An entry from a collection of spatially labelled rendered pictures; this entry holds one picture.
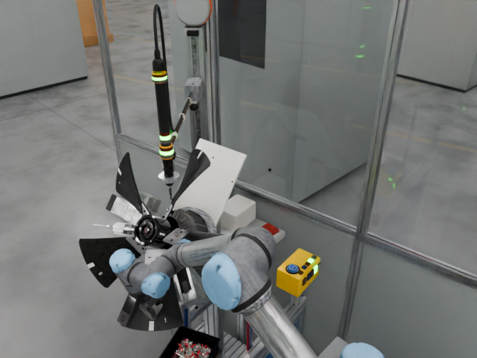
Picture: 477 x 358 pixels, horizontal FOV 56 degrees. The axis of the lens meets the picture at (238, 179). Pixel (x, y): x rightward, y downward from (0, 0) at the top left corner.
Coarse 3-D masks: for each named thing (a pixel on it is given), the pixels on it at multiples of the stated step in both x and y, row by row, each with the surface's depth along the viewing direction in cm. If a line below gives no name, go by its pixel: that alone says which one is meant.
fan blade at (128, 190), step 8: (128, 160) 179; (120, 168) 186; (128, 168) 179; (120, 176) 187; (128, 176) 179; (128, 184) 180; (120, 192) 191; (128, 192) 183; (136, 192) 175; (128, 200) 187; (136, 200) 178; (136, 208) 183
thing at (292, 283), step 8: (296, 256) 175; (304, 256) 175; (288, 264) 171; (296, 264) 171; (304, 264) 171; (312, 264) 171; (280, 272) 169; (288, 272) 167; (296, 272) 167; (304, 272) 168; (280, 280) 171; (288, 280) 168; (296, 280) 165; (312, 280) 175; (288, 288) 170; (296, 288) 167; (304, 288) 171; (296, 296) 169
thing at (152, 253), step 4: (148, 252) 168; (152, 252) 168; (156, 252) 169; (160, 252) 169; (164, 252) 170; (148, 256) 167; (152, 256) 168; (148, 260) 167; (152, 260) 167; (148, 264) 166
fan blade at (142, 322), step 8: (168, 296) 164; (176, 296) 165; (168, 304) 163; (176, 304) 164; (136, 312) 161; (160, 312) 162; (168, 312) 162; (176, 312) 163; (136, 320) 160; (144, 320) 161; (152, 320) 161; (160, 320) 161; (168, 320) 161; (176, 320) 162; (136, 328) 160; (144, 328) 160; (160, 328) 160; (168, 328) 160
